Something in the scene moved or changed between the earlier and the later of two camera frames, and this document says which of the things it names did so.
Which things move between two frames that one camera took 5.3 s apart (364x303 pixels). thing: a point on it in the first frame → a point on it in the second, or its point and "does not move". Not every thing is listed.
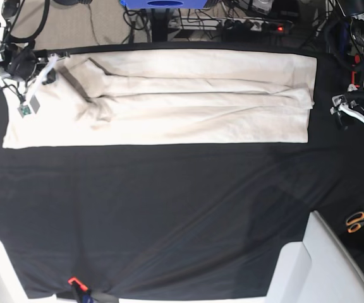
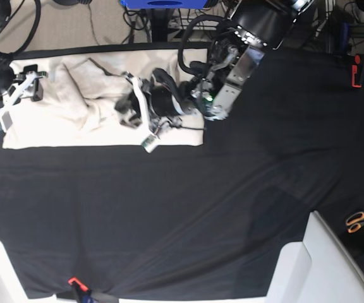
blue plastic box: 165,4 does not move
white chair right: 318,270 does not move
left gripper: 33,65 → 3,88
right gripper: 363,106 → 153,103
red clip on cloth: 73,279 does not move
